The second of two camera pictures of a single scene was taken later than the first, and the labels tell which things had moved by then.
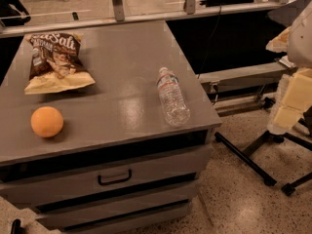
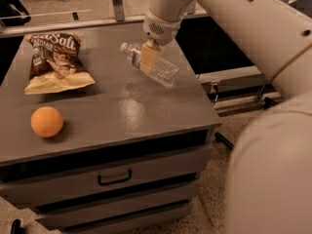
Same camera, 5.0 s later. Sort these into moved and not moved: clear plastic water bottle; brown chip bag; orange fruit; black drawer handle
Moved: clear plastic water bottle
Not moved: orange fruit; black drawer handle; brown chip bag
